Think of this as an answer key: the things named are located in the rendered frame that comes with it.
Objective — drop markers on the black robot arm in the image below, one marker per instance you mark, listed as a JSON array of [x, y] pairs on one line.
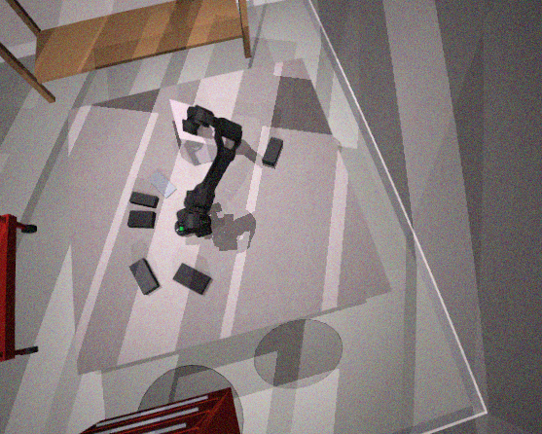
[[203, 193]]

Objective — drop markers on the dark grey controller unit with green rocker switches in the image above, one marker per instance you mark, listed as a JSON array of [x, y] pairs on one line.
[[179, 229]]

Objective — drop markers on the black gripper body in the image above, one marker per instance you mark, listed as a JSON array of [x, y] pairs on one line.
[[204, 228]]

